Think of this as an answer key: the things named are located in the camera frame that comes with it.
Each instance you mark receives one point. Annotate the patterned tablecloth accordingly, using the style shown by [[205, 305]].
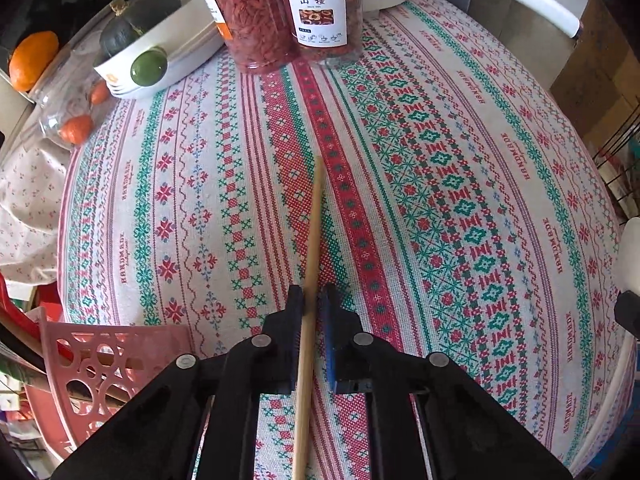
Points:
[[450, 210]]

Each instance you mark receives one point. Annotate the floral white cloth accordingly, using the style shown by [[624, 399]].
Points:
[[30, 200]]

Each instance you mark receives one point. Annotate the cardboard box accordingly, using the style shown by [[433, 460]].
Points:
[[595, 70]]

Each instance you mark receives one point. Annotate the large orange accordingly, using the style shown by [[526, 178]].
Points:
[[32, 60]]

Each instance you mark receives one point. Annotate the white bowl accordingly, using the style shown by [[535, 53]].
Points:
[[185, 55]]

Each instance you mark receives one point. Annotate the white-label dried fruit jar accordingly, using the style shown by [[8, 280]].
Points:
[[320, 10]]

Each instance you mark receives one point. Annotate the dark green squash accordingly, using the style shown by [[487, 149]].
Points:
[[135, 15]]

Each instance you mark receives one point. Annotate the pink plastic chair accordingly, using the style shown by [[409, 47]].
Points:
[[55, 350]]

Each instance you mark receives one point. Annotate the thin bamboo chopstick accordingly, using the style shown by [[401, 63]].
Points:
[[313, 240]]

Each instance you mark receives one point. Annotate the clear glass jar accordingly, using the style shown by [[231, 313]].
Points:
[[60, 95]]

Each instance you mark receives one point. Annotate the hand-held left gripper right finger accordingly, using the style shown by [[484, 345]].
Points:
[[329, 340]]

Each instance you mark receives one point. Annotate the small tangerine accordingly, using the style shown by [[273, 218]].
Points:
[[100, 92], [76, 130]]

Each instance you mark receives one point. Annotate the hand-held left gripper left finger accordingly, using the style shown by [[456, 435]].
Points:
[[287, 350]]

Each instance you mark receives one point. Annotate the goji berry jar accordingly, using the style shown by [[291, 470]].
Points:
[[250, 15]]

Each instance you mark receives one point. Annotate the green round fruit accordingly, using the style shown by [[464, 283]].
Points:
[[149, 66]]

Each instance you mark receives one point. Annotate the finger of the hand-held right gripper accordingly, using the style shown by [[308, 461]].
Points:
[[629, 315]]

